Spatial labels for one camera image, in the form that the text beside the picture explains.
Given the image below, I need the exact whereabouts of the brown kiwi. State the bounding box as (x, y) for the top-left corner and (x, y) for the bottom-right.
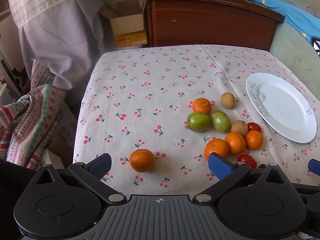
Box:
(221, 92), (236, 109)
(230, 120), (249, 137)

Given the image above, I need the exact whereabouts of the cherry print tablecloth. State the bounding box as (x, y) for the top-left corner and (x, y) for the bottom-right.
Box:
(72, 44), (320, 198)

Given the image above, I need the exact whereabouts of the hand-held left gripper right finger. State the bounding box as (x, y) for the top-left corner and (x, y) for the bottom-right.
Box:
(192, 152), (295, 204)

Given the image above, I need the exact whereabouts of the pale checked cloth cover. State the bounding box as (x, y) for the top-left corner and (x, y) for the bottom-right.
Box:
(7, 0), (118, 90)

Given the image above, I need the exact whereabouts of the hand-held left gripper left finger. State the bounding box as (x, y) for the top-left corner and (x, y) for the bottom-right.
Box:
(32, 153), (128, 204)

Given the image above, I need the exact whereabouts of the white plate with grey drawing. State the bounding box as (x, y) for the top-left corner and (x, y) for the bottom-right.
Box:
(245, 72), (317, 144)

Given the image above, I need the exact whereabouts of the blue blanket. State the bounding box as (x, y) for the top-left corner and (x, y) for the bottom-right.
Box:
(246, 0), (320, 52)

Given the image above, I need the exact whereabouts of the round green fruit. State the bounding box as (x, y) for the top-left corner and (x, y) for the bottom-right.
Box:
(187, 112), (210, 132)

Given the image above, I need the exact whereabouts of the flat cardboard box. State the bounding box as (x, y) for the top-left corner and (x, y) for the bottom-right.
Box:
(37, 100), (79, 170)

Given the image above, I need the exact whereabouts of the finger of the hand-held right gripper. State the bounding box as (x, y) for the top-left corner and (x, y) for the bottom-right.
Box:
(308, 158), (320, 177)

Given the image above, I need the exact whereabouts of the orange mandarin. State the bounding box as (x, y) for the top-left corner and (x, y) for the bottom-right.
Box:
(224, 132), (247, 155)
(192, 97), (212, 115)
(204, 138), (230, 161)
(129, 149), (156, 173)
(245, 130), (264, 150)

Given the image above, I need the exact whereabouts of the red cherry tomato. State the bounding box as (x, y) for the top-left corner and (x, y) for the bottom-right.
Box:
(237, 154), (258, 168)
(247, 122), (262, 133)

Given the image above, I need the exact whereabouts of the green sofa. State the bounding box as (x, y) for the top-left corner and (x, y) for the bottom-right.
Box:
(269, 21), (320, 105)

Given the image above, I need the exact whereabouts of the brown wooden headboard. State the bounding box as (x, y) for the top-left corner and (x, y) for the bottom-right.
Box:
(138, 0), (285, 52)

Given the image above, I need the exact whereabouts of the oval green fruit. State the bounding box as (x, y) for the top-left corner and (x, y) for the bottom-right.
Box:
(210, 110), (231, 133)

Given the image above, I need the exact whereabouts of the open cardboard box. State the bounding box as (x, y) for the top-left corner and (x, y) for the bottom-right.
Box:
(99, 0), (148, 48)

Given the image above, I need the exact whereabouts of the striped patterned cloth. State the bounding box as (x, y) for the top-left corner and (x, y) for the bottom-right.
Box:
(0, 60), (67, 170)

